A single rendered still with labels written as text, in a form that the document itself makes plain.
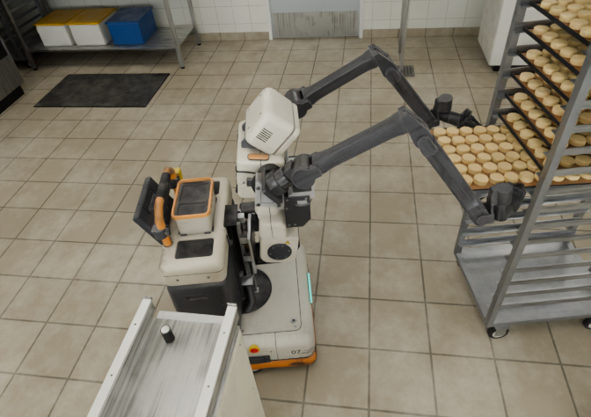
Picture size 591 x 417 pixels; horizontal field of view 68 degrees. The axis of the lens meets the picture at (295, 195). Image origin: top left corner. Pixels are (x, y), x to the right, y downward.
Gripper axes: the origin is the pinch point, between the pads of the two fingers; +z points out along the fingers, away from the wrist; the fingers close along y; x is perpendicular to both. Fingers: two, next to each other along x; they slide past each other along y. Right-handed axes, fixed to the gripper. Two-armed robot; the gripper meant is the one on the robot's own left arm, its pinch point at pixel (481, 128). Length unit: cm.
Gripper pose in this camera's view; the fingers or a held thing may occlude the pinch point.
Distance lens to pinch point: 205.0
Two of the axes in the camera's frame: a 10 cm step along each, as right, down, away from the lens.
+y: 0.5, 7.5, 6.6
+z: 7.5, 4.1, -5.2
